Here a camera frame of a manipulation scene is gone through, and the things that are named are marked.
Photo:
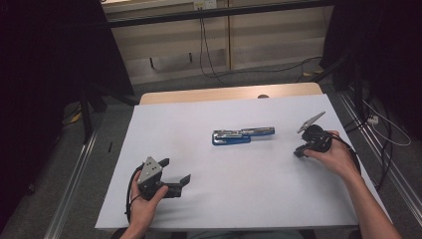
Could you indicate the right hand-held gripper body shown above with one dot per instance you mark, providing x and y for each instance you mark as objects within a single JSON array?
[{"x": 315, "y": 134}]

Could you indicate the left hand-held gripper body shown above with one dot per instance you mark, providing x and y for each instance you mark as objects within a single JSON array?
[{"x": 150, "y": 174}]

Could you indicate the blue stapler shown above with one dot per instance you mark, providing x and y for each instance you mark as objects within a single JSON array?
[{"x": 232, "y": 136}]

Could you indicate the person's right hand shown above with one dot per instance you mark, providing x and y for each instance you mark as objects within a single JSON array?
[{"x": 336, "y": 159}]

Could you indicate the person's left hand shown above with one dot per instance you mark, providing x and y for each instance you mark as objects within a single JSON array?
[{"x": 144, "y": 209}]

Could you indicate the white table cover sheet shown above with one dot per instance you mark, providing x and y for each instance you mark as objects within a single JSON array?
[{"x": 232, "y": 192}]

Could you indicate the white power plug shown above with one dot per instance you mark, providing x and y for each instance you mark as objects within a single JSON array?
[{"x": 373, "y": 119}]

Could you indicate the black metal stand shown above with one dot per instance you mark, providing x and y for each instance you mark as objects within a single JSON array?
[
  {"x": 356, "y": 86},
  {"x": 87, "y": 113}
]

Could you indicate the yellow floor tape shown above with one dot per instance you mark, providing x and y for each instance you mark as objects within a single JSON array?
[{"x": 76, "y": 117}]

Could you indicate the beige wooden cabinet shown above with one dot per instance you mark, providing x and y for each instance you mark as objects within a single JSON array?
[{"x": 272, "y": 43}]

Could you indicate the black curtain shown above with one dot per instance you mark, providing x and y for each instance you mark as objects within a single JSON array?
[
  {"x": 391, "y": 49},
  {"x": 49, "y": 66}
]

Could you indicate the black horizontal bar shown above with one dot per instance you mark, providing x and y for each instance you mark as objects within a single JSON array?
[{"x": 212, "y": 14}]

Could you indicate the white wall socket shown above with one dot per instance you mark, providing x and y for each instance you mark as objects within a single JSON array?
[{"x": 205, "y": 4}]

